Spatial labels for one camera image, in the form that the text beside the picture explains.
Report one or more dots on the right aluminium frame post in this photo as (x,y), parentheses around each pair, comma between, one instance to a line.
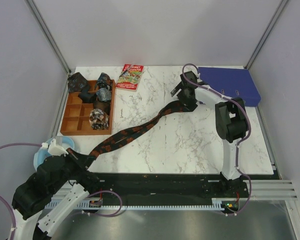
(267,32)

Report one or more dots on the blue ring binder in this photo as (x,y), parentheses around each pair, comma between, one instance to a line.
(232,82)

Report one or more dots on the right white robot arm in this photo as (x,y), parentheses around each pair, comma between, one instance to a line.
(231,121)

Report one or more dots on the dark navy tie in tray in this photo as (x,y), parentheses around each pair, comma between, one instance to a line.
(86,96)

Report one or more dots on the left aluminium frame post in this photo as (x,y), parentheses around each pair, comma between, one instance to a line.
(48,35)

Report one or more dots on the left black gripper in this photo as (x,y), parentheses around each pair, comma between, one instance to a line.
(82,160)

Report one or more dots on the black tie orange flowers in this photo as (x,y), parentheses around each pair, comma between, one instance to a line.
(126,136)

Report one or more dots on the rolled teal patterned tie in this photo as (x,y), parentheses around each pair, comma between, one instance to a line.
(104,81)

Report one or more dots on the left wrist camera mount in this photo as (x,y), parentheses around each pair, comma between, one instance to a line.
(55,147)

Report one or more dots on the wooden compartment tray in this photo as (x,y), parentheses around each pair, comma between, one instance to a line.
(75,120)

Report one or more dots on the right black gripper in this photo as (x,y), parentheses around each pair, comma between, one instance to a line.
(188,103)

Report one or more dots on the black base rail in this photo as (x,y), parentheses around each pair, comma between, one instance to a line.
(165,189)

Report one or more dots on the rolled grey blue tie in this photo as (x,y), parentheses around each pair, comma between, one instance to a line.
(103,95)

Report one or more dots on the white slotted cable duct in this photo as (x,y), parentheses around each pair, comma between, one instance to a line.
(215,204)

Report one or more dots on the dark blue patterned tie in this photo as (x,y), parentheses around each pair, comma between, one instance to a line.
(76,82)

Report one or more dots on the aluminium extrusion rail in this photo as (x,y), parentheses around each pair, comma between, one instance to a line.
(261,190)

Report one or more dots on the aluminium frame post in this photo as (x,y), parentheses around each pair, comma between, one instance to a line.
(267,32)
(48,35)

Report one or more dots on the red paperback book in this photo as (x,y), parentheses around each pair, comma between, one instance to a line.
(130,77)

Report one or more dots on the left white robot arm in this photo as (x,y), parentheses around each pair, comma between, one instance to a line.
(31,197)

